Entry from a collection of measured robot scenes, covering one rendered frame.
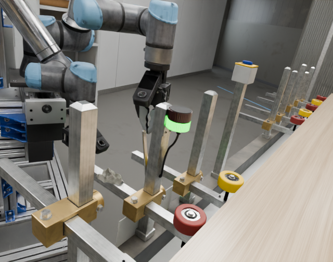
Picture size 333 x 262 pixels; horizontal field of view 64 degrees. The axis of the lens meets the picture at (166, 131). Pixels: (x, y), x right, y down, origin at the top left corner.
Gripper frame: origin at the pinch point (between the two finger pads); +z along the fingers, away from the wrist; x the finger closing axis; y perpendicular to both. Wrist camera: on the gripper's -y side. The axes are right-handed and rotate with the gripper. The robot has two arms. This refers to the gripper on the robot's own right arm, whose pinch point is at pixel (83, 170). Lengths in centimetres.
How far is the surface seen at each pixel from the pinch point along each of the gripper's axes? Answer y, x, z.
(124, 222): -24.1, 4.1, 3.7
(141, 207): -28.7, 3.1, -4.2
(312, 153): -58, -74, -9
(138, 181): 57, -105, 83
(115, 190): -17.0, 1.6, -2.3
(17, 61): 243, -98, 22
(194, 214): -42.4, -0.3, -8.8
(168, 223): -36.8, 1.6, -3.4
